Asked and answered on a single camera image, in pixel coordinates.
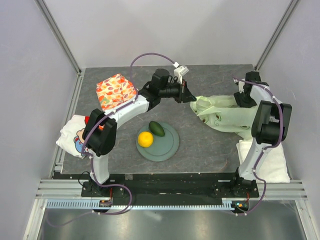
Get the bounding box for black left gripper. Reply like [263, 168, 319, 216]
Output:
[159, 78, 196, 104]

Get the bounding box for light green plastic bag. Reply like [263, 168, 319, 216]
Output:
[190, 95, 258, 140]

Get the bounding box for green fake avocado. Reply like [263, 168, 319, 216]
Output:
[148, 121, 165, 137]

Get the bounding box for yellow fake orange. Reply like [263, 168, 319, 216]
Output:
[137, 131, 154, 148]

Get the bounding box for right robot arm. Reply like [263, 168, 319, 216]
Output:
[229, 71, 292, 197]

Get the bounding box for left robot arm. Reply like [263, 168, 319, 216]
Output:
[82, 65, 196, 197]

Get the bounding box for teal round plate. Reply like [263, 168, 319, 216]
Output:
[135, 122, 180, 162]

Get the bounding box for floral orange folded cloth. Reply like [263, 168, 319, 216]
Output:
[96, 73, 137, 111]

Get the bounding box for white folded towel right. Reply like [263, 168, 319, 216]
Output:
[236, 139, 291, 184]

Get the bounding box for white folded towel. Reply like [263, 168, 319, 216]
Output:
[56, 114, 82, 159]
[236, 139, 291, 184]

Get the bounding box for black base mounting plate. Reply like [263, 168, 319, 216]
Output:
[81, 172, 259, 199]

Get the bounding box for colourful printed cloth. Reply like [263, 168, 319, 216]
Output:
[73, 115, 90, 159]

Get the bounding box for white folded towel left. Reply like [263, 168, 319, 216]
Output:
[56, 114, 82, 159]

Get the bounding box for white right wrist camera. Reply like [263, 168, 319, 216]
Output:
[232, 76, 246, 93]

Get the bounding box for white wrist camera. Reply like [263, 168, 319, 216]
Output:
[232, 76, 246, 93]
[173, 62, 189, 84]

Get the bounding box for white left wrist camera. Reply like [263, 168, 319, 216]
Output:
[173, 62, 189, 84]

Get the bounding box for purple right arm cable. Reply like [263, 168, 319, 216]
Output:
[232, 74, 286, 216]

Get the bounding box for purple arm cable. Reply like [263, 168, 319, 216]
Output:
[46, 52, 179, 228]
[232, 74, 286, 216]

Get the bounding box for aluminium frame post right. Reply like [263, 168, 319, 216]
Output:
[254, 0, 300, 71]

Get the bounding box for aluminium frame post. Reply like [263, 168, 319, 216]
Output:
[254, 0, 300, 71]
[35, 0, 82, 75]

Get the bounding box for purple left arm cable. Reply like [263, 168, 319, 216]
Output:
[46, 52, 179, 228]

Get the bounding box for slotted grey cable duct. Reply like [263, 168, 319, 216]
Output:
[46, 199, 235, 211]

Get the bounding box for aluminium frame post left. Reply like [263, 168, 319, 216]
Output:
[35, 0, 82, 75]

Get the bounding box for aluminium front rail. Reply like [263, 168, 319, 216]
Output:
[35, 179, 308, 201]

